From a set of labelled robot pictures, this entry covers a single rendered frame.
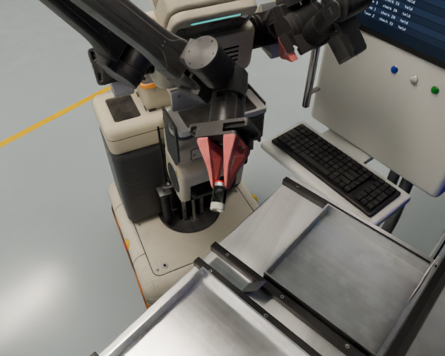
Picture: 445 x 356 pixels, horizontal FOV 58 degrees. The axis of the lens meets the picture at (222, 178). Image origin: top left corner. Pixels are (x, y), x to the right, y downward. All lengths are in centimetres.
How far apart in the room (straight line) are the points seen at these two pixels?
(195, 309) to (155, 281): 75
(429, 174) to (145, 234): 111
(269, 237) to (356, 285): 22
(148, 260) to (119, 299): 32
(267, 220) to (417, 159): 48
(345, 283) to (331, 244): 10
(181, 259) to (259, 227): 71
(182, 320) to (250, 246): 24
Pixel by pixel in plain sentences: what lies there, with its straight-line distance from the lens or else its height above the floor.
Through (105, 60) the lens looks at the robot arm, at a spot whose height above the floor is 127.
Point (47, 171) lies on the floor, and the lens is 258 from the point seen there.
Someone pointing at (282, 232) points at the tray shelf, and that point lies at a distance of 101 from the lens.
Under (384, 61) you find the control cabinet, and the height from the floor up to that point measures 112.
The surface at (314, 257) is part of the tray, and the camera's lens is 98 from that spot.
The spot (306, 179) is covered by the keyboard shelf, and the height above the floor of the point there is 80.
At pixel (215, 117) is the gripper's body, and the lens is 64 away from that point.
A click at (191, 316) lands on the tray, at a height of 88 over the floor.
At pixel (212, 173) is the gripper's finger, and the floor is 124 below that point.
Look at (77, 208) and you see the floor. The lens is 232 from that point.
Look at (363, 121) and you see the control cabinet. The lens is 132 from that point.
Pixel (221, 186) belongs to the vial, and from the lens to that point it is 61.
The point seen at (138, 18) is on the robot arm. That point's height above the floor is 141.
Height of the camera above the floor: 169
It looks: 46 degrees down
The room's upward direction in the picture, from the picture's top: straight up
